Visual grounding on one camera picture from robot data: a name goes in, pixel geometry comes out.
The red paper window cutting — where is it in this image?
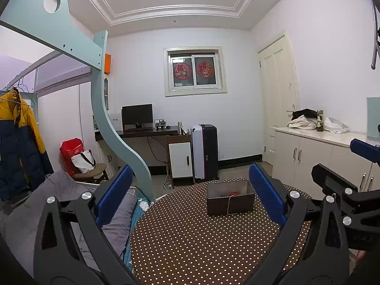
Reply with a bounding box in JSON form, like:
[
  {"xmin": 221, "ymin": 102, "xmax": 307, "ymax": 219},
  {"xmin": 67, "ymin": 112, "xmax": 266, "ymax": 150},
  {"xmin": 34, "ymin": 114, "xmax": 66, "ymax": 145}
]
[
  {"xmin": 174, "ymin": 62, "xmax": 192, "ymax": 80},
  {"xmin": 196, "ymin": 61, "xmax": 215, "ymax": 78}
]

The white clothes pile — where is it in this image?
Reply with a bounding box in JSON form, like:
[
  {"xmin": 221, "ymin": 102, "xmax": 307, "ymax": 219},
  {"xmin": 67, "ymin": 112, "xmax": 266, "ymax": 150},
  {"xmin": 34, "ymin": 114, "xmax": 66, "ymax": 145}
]
[{"xmin": 287, "ymin": 116, "xmax": 318, "ymax": 130}]

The person's right forearm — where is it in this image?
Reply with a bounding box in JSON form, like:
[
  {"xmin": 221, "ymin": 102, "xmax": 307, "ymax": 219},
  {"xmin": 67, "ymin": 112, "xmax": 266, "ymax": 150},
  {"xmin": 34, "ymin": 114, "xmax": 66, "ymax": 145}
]
[{"xmin": 352, "ymin": 249, "xmax": 370, "ymax": 269}]

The white tote bag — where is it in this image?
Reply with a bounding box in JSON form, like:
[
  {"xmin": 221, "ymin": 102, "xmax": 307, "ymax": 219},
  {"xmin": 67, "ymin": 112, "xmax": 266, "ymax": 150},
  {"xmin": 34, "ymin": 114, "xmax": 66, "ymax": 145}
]
[{"xmin": 71, "ymin": 150, "xmax": 96, "ymax": 174}]

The dark wooden desk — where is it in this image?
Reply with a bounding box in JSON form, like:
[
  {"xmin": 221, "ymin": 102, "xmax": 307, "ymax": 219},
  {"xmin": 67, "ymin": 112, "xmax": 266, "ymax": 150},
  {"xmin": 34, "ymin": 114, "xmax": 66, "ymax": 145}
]
[{"xmin": 95, "ymin": 126, "xmax": 192, "ymax": 167}]

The clear plastic bag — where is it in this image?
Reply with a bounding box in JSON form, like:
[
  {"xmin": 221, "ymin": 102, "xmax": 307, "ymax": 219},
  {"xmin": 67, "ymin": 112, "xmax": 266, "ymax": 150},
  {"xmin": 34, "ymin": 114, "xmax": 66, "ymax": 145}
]
[{"xmin": 323, "ymin": 117, "xmax": 351, "ymax": 134}]

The cream door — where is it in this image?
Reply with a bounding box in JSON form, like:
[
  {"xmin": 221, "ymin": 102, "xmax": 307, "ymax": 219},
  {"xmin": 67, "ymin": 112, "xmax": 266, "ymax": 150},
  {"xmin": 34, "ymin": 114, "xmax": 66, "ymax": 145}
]
[{"xmin": 257, "ymin": 31, "xmax": 301, "ymax": 167}]

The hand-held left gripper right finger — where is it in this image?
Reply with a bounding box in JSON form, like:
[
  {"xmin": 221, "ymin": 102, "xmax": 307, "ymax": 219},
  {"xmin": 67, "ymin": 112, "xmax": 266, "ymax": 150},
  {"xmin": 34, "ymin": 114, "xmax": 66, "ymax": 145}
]
[{"xmin": 246, "ymin": 163, "xmax": 351, "ymax": 285}]

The black cable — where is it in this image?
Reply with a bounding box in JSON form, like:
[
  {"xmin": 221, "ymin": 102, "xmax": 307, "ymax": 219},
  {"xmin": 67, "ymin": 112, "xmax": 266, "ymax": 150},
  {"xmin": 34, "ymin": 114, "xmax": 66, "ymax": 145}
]
[{"xmin": 147, "ymin": 137, "xmax": 170, "ymax": 164}]

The metal box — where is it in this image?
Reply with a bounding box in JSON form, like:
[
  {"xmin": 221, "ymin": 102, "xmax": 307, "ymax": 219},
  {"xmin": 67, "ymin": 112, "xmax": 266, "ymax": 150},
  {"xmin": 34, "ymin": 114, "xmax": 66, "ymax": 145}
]
[{"xmin": 206, "ymin": 179, "xmax": 256, "ymax": 216}]

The black and white suitcase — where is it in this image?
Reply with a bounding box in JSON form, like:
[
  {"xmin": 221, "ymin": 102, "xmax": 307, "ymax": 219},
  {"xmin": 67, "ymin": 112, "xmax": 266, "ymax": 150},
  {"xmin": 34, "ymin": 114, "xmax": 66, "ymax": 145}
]
[{"xmin": 190, "ymin": 124, "xmax": 219, "ymax": 181}]

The grey blanket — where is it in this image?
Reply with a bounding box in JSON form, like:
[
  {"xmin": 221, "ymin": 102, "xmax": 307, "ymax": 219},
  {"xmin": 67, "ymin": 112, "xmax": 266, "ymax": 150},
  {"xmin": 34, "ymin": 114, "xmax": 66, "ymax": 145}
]
[{"xmin": 0, "ymin": 171, "xmax": 138, "ymax": 276}]

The black monitor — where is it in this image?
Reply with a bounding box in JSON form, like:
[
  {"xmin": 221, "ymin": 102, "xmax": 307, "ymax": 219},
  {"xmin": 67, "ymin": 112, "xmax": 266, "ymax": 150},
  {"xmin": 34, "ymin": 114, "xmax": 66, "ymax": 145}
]
[{"xmin": 122, "ymin": 104, "xmax": 154, "ymax": 130}]

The black garment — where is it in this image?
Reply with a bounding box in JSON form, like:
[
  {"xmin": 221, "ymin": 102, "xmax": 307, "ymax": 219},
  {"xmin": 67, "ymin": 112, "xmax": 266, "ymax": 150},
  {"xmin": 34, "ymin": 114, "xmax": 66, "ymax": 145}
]
[{"xmin": 292, "ymin": 108, "xmax": 318, "ymax": 121}]

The white framed window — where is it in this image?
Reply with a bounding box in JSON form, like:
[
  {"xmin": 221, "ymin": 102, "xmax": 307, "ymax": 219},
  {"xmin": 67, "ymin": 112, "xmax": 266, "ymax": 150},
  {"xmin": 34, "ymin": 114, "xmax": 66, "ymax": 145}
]
[{"xmin": 163, "ymin": 46, "xmax": 228, "ymax": 97}]

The grey metal pole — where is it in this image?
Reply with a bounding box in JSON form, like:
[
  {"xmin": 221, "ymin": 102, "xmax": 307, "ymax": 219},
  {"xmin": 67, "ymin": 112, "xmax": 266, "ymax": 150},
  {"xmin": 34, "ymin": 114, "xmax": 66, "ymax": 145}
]
[{"xmin": 370, "ymin": 0, "xmax": 380, "ymax": 70}]

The white box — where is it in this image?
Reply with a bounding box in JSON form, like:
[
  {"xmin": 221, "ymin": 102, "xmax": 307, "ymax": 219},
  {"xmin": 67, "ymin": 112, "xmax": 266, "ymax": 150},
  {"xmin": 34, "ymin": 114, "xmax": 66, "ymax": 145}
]
[{"xmin": 108, "ymin": 113, "xmax": 122, "ymax": 131}]

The yellow and navy jacket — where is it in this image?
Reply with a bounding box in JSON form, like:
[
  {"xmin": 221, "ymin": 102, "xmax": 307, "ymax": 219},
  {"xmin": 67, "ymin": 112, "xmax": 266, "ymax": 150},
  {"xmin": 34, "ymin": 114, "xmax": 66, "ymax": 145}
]
[{"xmin": 0, "ymin": 87, "xmax": 54, "ymax": 201}]

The teal bunk bed frame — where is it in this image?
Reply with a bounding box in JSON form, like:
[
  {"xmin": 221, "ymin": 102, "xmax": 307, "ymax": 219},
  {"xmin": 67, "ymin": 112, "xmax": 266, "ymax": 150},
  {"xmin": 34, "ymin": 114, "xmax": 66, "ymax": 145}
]
[{"xmin": 0, "ymin": 0, "xmax": 156, "ymax": 205}]

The brown dotted tablecloth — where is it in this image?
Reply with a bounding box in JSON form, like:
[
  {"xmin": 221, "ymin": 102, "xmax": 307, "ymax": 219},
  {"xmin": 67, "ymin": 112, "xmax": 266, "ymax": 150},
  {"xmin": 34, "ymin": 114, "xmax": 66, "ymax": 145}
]
[{"xmin": 130, "ymin": 178, "xmax": 315, "ymax": 285}]

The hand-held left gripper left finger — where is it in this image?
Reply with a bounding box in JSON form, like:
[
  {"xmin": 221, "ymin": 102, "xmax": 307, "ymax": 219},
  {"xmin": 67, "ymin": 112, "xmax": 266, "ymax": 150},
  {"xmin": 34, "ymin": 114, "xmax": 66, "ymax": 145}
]
[{"xmin": 33, "ymin": 165, "xmax": 141, "ymax": 285}]

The wooden chair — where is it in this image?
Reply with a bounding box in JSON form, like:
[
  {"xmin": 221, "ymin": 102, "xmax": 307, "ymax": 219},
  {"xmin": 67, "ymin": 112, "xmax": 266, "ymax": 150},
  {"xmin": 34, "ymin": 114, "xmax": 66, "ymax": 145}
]
[{"xmin": 73, "ymin": 163, "xmax": 109, "ymax": 185}]

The white door small cabinet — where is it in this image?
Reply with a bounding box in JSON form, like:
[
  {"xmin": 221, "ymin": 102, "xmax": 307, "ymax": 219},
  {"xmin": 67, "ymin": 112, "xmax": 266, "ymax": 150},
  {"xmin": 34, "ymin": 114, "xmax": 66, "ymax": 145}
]
[{"xmin": 165, "ymin": 137, "xmax": 195, "ymax": 186}]

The blue patterned bed sheet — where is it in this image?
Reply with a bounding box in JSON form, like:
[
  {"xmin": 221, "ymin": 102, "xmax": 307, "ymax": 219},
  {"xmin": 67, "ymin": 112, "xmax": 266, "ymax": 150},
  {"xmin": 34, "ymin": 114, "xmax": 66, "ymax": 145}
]
[{"xmin": 123, "ymin": 194, "xmax": 155, "ymax": 271}]

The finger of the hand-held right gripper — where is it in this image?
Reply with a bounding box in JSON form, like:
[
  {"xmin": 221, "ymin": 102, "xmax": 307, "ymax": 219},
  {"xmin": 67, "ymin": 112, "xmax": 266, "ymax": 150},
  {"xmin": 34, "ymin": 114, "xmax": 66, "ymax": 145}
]
[
  {"xmin": 311, "ymin": 163, "xmax": 380, "ymax": 233},
  {"xmin": 350, "ymin": 138, "xmax": 380, "ymax": 164}
]

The red bag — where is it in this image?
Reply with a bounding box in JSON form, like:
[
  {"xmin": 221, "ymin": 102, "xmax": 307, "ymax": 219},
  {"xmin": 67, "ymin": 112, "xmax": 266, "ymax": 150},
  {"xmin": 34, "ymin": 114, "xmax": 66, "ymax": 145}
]
[{"xmin": 60, "ymin": 138, "xmax": 85, "ymax": 176}]

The teal glass panel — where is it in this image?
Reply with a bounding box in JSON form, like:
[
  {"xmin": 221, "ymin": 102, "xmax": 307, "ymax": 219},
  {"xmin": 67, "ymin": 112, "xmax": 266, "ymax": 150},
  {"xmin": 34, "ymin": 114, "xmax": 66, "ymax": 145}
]
[{"xmin": 366, "ymin": 96, "xmax": 380, "ymax": 139}]

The white sideboard cabinet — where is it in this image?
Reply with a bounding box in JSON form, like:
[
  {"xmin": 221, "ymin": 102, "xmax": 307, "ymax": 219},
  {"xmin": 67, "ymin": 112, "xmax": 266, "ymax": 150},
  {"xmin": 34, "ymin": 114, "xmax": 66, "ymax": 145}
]
[{"xmin": 271, "ymin": 126, "xmax": 380, "ymax": 202}]

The white glass door cabinet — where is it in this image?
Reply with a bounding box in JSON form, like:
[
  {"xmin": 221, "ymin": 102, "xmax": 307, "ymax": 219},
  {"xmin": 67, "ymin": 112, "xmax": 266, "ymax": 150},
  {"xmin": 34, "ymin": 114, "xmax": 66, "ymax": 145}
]
[{"xmin": 102, "ymin": 76, "xmax": 110, "ymax": 110}]

